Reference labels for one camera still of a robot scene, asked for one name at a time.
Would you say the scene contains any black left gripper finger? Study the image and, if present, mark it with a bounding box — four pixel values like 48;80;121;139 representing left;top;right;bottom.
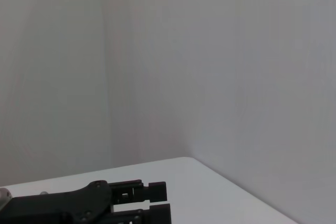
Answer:
104;202;172;224
109;180;167;204

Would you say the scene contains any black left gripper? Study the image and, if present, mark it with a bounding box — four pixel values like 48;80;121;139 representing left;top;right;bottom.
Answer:
0;180;113;224

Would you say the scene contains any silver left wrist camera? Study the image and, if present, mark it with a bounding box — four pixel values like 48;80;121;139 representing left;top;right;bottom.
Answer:
0;187;13;209

